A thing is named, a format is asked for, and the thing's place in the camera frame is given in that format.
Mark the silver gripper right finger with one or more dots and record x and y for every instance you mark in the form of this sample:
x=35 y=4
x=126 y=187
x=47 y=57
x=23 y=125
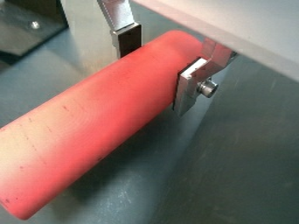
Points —
x=194 y=78

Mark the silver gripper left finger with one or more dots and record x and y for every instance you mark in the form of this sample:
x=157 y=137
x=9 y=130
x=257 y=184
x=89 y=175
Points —
x=126 y=30

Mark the red cylinder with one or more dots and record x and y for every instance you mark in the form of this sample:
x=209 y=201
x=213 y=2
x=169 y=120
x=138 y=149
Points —
x=57 y=142

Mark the black cradle fixture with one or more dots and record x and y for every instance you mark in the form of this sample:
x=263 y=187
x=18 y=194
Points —
x=30 y=22

